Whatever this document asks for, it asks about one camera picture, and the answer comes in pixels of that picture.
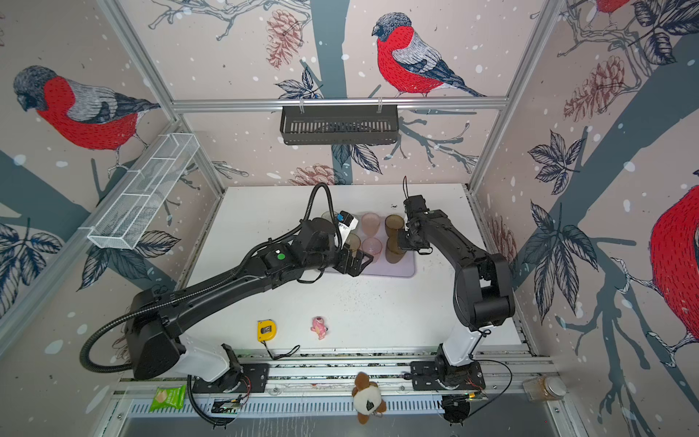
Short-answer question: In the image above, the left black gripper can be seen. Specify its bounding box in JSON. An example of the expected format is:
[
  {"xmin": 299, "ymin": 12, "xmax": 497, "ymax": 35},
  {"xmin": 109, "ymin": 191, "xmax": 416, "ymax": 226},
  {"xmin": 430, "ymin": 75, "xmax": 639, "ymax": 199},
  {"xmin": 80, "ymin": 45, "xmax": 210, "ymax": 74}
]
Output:
[{"xmin": 305, "ymin": 239, "xmax": 376, "ymax": 275}]

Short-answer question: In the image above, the yellow plastic cup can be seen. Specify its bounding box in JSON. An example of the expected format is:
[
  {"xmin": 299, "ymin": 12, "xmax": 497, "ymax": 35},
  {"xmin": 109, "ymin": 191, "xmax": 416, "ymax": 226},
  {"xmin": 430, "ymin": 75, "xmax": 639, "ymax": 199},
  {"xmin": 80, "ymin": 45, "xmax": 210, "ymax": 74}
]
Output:
[{"xmin": 345, "ymin": 233, "xmax": 362, "ymax": 254}]

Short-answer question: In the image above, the brown textured cup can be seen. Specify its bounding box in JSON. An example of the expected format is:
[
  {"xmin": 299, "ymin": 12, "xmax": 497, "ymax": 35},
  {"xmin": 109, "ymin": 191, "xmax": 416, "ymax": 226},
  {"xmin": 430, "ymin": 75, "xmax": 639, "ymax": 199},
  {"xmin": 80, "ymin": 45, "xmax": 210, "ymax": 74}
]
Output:
[
  {"xmin": 384, "ymin": 214, "xmax": 405, "ymax": 238},
  {"xmin": 385, "ymin": 236, "xmax": 406, "ymax": 264}
]

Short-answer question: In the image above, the pink plastic cup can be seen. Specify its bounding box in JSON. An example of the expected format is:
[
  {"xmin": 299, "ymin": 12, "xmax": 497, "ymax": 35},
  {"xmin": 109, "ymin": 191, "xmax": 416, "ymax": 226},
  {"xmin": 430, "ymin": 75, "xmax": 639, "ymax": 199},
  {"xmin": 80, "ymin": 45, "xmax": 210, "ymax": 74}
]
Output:
[
  {"xmin": 362, "ymin": 237, "xmax": 383, "ymax": 260},
  {"xmin": 360, "ymin": 212, "xmax": 382, "ymax": 238}
]

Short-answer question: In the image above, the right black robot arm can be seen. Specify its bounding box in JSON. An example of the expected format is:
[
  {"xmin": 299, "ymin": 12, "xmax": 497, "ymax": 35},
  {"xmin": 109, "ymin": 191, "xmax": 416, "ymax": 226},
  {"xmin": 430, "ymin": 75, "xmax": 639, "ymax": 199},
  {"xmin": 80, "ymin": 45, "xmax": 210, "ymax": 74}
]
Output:
[{"xmin": 397, "ymin": 180, "xmax": 515, "ymax": 390}]

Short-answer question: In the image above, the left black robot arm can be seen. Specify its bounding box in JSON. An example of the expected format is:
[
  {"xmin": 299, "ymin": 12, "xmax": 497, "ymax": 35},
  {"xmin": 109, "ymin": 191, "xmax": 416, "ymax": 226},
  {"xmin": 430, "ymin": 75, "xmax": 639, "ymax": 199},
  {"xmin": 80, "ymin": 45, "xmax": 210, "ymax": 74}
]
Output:
[{"xmin": 79, "ymin": 195, "xmax": 374, "ymax": 399}]

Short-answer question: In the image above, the lavender plastic tray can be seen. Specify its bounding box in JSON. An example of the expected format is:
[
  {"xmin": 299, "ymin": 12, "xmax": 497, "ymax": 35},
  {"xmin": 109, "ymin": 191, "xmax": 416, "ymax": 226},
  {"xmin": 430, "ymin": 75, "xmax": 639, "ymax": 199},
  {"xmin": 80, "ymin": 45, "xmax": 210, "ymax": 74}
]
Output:
[{"xmin": 353, "ymin": 213, "xmax": 416, "ymax": 278}]

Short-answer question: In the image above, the small pink toy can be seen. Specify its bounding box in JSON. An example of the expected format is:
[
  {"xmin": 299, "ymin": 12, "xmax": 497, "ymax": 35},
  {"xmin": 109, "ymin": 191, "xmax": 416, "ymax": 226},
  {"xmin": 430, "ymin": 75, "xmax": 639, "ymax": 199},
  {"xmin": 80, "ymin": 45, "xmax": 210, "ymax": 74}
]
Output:
[{"xmin": 311, "ymin": 316, "xmax": 329, "ymax": 340}]

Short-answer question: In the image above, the yellow tape measure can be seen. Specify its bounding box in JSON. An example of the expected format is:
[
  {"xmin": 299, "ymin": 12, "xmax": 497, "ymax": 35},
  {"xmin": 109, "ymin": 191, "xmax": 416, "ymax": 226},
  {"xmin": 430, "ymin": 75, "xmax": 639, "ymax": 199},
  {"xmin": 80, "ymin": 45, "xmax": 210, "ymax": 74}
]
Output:
[{"xmin": 257, "ymin": 320, "xmax": 277, "ymax": 343}]

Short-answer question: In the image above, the brown white plush toy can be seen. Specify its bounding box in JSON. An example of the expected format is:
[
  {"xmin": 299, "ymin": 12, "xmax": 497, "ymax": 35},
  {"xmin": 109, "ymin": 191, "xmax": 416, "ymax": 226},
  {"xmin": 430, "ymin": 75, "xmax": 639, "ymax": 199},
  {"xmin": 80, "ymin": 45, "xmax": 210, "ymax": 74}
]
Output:
[{"xmin": 351, "ymin": 373, "xmax": 388, "ymax": 425}]

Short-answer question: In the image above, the clear plastic jar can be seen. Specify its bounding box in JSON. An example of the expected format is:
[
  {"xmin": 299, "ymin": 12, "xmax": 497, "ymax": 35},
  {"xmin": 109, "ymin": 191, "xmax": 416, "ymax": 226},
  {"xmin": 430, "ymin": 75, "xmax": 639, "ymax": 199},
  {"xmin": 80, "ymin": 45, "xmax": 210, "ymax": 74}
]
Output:
[{"xmin": 522, "ymin": 376, "xmax": 568, "ymax": 402}]

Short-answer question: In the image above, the green snack packet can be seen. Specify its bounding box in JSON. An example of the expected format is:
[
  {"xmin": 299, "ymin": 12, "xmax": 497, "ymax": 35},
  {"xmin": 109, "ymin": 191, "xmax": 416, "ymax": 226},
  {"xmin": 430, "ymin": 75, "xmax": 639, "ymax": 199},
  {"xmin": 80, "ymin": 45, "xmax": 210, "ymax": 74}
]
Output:
[{"xmin": 149, "ymin": 385, "xmax": 187, "ymax": 413}]

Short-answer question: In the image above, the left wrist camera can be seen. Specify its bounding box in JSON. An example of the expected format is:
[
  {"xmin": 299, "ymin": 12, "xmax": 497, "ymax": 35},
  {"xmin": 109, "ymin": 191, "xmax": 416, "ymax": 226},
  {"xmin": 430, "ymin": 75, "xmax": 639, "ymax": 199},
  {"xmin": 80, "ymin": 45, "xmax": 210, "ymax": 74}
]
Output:
[{"xmin": 336, "ymin": 210, "xmax": 360, "ymax": 244}]

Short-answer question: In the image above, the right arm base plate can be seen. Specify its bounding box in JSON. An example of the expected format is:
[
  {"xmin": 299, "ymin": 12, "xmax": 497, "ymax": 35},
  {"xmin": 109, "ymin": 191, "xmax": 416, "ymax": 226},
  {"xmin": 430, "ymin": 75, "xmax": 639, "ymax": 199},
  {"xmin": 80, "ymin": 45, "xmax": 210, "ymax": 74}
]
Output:
[{"xmin": 409, "ymin": 362, "xmax": 486, "ymax": 391}]

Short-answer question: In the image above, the black hanging wall basket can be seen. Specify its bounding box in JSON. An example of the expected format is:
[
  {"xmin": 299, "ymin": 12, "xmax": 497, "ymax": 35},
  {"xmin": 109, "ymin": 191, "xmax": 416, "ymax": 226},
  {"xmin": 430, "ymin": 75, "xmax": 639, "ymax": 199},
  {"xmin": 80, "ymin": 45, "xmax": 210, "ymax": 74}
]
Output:
[{"xmin": 280, "ymin": 105, "xmax": 400, "ymax": 146}]

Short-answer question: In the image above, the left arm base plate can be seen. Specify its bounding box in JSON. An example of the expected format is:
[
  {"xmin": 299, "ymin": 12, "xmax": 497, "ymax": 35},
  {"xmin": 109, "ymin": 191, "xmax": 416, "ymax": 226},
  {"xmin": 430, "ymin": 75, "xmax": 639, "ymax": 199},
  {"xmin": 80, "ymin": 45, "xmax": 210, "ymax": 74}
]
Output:
[{"xmin": 193, "ymin": 363, "xmax": 269, "ymax": 394}]

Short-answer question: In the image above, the white wire mesh basket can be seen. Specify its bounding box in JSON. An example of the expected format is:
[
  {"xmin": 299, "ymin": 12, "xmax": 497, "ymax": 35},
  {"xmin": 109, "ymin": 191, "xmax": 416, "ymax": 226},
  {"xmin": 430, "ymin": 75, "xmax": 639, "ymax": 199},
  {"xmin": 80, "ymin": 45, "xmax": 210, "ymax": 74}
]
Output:
[{"xmin": 87, "ymin": 133, "xmax": 200, "ymax": 249}]

